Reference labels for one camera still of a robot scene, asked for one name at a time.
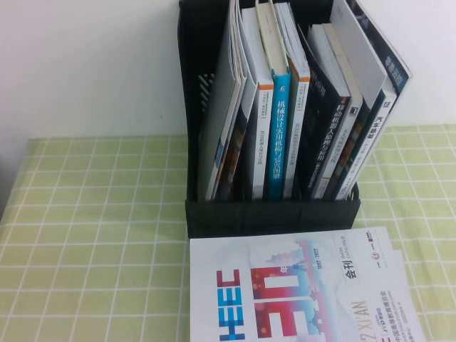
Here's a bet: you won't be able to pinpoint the black book holder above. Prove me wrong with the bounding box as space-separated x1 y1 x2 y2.
177 0 414 239

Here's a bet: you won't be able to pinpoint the large plain white brochure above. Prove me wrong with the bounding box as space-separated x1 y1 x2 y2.
328 0 389 110

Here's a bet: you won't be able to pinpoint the green checked tablecloth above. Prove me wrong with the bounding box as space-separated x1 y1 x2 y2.
0 123 456 342

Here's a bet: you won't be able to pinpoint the white spine book cream pages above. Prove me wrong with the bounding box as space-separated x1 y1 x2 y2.
321 22 365 200

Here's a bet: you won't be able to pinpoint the black mobile robot book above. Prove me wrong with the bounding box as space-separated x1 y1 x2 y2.
297 23 353 200

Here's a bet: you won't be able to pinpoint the thick white book orange-striped spine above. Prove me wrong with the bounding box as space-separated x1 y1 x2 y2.
239 6 276 200

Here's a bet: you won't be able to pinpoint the thin white book orange-striped spine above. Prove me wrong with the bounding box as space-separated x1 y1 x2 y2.
274 1 312 199

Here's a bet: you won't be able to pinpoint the dark book with orange pattern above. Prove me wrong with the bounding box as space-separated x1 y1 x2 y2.
333 105 373 200

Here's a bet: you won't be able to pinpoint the blue spine hardcover book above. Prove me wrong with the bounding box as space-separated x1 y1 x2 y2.
254 0 293 200

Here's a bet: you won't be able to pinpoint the dark blue magazine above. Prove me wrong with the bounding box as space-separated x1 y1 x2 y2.
351 0 414 98

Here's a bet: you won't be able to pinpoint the grey AgileX robotics brochure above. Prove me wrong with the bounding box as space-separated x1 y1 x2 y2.
197 0 247 202

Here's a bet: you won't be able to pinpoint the HEEC show catalogue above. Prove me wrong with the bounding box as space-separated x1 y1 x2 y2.
188 225 416 342

